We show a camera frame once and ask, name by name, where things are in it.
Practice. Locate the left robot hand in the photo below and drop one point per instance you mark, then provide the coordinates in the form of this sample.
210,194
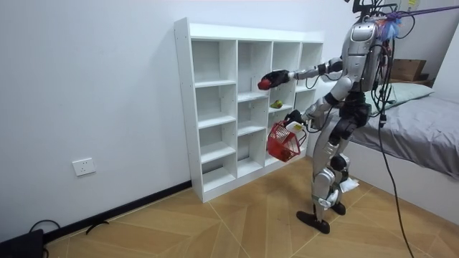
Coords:
294,117

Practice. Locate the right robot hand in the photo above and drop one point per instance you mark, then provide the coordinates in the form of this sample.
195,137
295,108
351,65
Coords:
278,78

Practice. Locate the red soft toy fruit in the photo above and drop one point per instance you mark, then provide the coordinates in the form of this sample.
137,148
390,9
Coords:
264,85

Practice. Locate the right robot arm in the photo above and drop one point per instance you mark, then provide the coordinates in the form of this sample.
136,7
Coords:
311,73

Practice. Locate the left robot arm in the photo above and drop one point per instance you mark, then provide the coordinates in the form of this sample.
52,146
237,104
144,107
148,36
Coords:
340,91

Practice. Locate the yellow-green soft toy fruit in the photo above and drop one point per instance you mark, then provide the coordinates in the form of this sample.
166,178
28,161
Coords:
276,104

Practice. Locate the robot legs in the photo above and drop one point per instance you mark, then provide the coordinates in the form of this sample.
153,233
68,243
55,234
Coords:
324,150

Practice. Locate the white cubby shelf unit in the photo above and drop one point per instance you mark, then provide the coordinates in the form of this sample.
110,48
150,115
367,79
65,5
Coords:
222,107

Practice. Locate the robot body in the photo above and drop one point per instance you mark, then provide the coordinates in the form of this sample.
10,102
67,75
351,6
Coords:
360,53

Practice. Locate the white crumpled paper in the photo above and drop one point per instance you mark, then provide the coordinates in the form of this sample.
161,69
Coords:
349,184

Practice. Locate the pale green pillow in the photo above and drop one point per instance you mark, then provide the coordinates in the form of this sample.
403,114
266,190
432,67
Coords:
405,92

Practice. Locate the grey bed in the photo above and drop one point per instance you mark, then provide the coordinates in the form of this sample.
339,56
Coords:
412,143

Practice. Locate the brown cardboard box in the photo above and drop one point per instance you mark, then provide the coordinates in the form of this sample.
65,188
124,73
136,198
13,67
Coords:
408,69

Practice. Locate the black box device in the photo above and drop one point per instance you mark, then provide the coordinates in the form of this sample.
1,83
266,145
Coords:
22,245

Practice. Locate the white wall socket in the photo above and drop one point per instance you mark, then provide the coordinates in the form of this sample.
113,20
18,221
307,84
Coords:
84,166

